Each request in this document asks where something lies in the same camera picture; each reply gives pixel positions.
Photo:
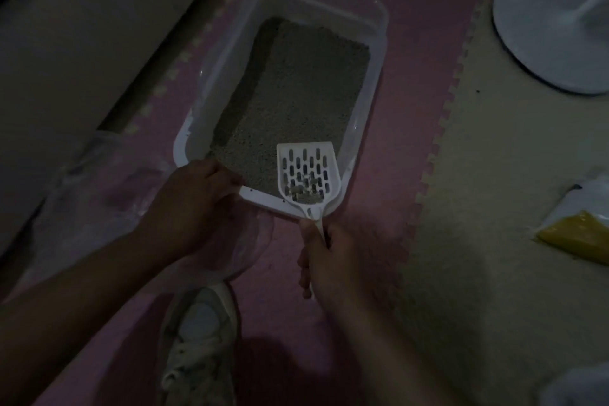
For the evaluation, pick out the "person's right forearm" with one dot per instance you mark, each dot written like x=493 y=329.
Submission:
x=395 y=358

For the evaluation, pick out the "person's right hand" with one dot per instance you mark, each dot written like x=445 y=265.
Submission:
x=333 y=267

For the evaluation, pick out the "white standing fan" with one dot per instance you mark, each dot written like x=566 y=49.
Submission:
x=552 y=30

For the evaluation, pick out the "white slotted litter scoop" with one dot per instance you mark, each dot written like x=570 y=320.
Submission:
x=309 y=172

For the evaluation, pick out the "white cat litter tray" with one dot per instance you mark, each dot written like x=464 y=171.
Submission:
x=371 y=11

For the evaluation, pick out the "clear plastic bag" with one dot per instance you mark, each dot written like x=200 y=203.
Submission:
x=104 y=201

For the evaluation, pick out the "pink foam floor mat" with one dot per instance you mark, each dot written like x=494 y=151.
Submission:
x=418 y=39

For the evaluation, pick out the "white flat panel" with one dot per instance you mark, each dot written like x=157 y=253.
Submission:
x=575 y=386

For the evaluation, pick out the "person's left forearm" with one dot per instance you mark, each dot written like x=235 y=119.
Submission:
x=71 y=310

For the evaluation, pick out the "white bed frame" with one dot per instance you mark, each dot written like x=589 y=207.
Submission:
x=95 y=63

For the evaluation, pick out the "person's left hand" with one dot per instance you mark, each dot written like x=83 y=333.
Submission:
x=190 y=210

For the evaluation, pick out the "yellow plastic bag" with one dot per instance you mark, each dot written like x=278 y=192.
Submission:
x=580 y=234

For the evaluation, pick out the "white sneaker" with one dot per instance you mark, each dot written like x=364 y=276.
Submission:
x=200 y=344

